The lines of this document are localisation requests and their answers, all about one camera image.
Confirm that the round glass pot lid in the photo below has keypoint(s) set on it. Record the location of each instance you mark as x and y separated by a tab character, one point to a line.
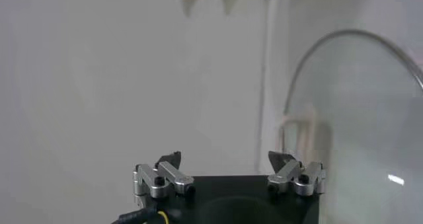
363	129

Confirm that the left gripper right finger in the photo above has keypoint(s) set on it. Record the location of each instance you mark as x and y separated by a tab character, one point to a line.
294	175

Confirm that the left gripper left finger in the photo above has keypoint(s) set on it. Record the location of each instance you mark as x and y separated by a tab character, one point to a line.
165	179

